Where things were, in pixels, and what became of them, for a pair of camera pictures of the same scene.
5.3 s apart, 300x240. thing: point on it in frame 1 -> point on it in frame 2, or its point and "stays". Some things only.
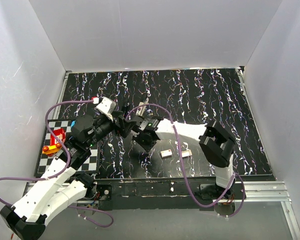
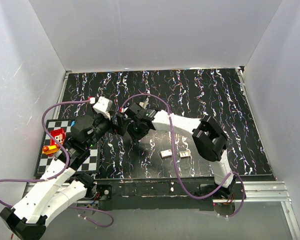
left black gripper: (124, 125) stays
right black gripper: (148, 147) -> (135, 136)
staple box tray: (186, 153) stays
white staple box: (166, 153) stays
